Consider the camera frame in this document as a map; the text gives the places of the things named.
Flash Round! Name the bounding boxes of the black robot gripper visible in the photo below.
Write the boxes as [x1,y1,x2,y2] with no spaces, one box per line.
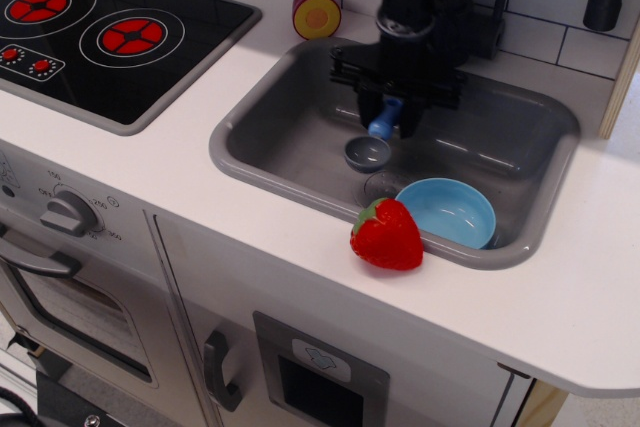
[330,18,469,139]

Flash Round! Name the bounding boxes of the blue handled grey spoon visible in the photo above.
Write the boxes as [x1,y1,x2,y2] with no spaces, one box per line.
[344,97,404,173]

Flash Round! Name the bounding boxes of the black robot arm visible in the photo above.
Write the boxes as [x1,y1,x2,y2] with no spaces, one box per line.
[330,0,471,138]

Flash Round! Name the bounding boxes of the grey toy sink basin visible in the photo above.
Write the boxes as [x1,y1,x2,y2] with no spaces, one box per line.
[209,38,580,270]

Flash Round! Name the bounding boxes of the light blue plastic bowl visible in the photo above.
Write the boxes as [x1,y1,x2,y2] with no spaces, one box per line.
[395,178,497,249]

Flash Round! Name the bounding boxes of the red toy strawberry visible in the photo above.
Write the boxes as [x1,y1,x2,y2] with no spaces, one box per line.
[350,198,424,271]

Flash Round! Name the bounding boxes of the black toy faucet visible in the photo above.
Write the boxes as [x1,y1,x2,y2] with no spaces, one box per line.
[472,0,630,78]

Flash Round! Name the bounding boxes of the black toy stovetop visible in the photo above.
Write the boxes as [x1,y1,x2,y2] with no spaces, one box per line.
[1,0,261,136]

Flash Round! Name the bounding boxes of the grey dispenser panel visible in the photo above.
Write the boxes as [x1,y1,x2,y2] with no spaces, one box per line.
[253,311,390,427]

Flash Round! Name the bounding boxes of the grey oven knob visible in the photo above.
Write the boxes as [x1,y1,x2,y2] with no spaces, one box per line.
[40,190,98,237]

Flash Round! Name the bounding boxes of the grey oven door window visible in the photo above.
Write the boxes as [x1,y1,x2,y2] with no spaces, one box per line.
[1,262,154,384]

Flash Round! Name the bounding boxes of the grey cabinet door handle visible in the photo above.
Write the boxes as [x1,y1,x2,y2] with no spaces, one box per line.
[203,330,243,412]

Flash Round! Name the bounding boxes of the grey oven door handle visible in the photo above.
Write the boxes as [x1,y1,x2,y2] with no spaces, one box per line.
[1,237,82,278]

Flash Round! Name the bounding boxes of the black cable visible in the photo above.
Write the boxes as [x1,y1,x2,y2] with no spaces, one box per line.
[0,385,39,427]

